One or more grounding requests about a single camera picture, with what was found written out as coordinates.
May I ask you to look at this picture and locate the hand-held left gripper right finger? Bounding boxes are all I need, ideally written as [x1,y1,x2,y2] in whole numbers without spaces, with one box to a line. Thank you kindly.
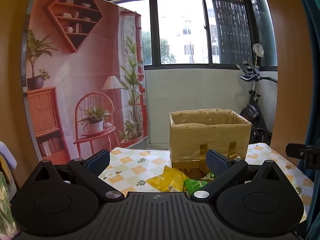
[190,149,294,202]

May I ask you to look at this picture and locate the printed room backdrop cloth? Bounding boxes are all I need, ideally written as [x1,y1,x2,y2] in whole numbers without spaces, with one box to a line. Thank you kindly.
[21,0,148,164]

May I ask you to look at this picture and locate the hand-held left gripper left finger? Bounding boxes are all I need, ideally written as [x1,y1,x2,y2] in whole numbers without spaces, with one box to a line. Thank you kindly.
[22,149,125,202]

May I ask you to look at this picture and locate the cardboard box with plastic liner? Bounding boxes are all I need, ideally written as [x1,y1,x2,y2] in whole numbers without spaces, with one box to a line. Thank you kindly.
[169,109,252,178]

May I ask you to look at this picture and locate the curved wooden panel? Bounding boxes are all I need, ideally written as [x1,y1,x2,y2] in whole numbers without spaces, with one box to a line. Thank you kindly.
[260,0,316,168]
[0,0,38,180]

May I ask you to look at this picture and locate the large yellow snack packet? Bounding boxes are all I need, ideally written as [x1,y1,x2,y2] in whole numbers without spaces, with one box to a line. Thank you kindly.
[146,165,192,193]

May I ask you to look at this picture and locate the black exercise bike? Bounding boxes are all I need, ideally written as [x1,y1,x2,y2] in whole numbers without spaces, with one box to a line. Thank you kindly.
[236,61,278,146]

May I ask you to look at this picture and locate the green floral cloth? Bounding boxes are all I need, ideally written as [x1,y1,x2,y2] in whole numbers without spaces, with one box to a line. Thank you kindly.
[0,171,19,237]

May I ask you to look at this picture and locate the dark framed window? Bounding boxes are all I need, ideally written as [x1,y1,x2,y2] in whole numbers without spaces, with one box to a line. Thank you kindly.
[100,0,278,72]

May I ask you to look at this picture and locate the pale cloth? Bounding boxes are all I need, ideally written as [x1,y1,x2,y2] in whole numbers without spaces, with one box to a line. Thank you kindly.
[0,140,18,178]

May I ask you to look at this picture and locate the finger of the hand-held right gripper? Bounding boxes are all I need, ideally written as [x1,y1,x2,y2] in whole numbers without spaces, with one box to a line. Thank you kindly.
[286,142,305,159]

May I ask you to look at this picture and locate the green snack packet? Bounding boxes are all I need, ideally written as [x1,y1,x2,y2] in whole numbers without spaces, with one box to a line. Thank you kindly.
[184,171,215,194]

